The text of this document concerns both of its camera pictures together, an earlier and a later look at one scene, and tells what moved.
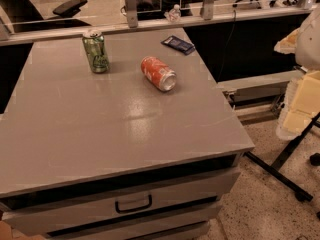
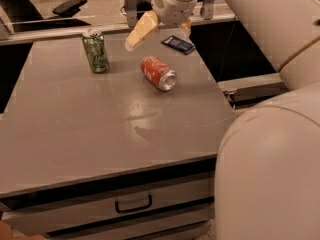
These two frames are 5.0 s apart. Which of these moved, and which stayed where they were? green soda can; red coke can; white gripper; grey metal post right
Moved: white gripper
Stayed: red coke can; grey metal post right; green soda can
